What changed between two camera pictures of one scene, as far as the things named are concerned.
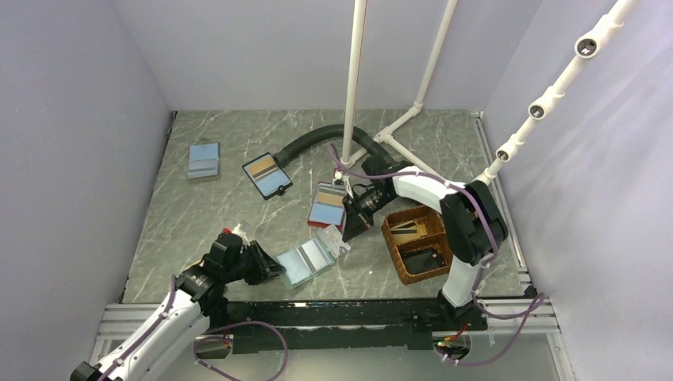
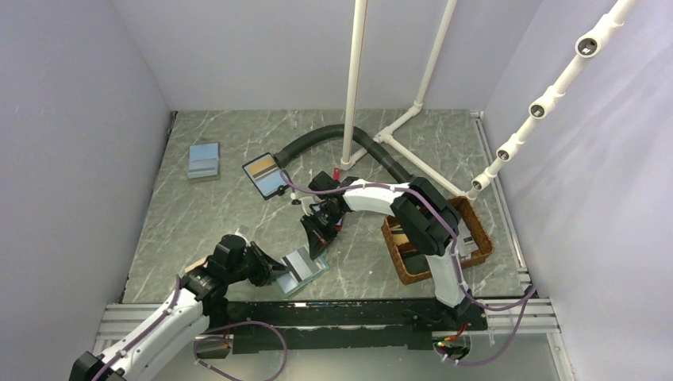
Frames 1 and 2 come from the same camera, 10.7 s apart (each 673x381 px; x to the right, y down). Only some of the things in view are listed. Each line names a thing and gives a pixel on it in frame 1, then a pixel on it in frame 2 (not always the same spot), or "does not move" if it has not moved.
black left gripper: (264, 267) does not move
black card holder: (267, 175) does not move
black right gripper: (358, 220) → (319, 239)
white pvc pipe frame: (386, 136) does not move
